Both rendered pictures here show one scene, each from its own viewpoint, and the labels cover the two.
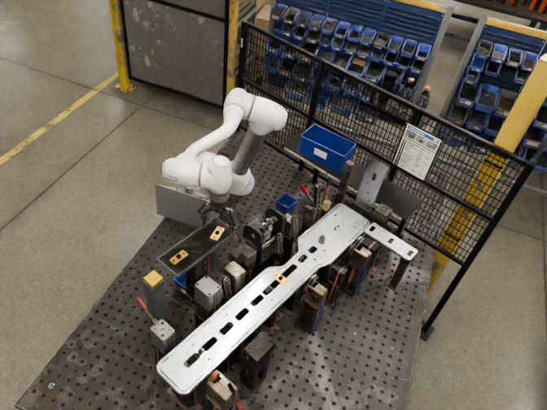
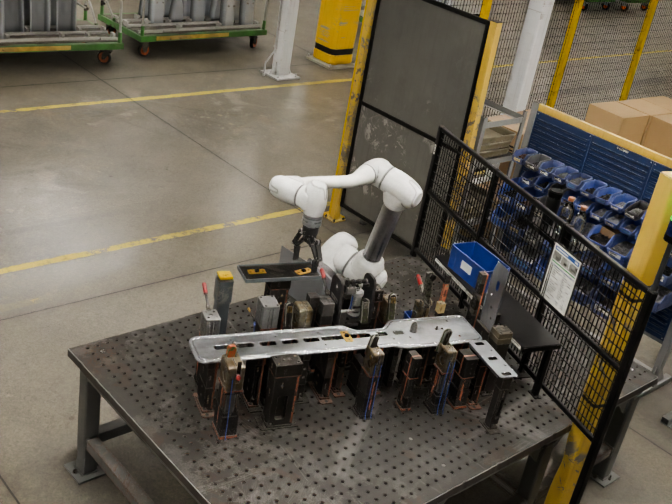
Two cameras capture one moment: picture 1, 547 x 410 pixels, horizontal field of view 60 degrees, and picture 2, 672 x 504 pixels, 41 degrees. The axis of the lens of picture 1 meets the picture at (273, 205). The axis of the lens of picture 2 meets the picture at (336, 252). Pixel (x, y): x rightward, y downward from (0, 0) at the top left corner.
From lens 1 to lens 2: 2.38 m
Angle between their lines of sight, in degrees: 30
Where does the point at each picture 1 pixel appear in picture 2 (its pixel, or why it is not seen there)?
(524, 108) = (649, 226)
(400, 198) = (534, 332)
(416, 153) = (560, 280)
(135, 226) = not seen: hidden behind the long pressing
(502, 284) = not seen: outside the picture
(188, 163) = (292, 180)
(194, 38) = (421, 168)
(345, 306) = (418, 417)
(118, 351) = (170, 354)
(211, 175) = (305, 193)
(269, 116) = (399, 187)
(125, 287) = not seen: hidden behind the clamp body
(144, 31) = (371, 151)
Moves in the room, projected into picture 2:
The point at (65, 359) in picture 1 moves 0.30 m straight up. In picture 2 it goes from (124, 341) to (128, 286)
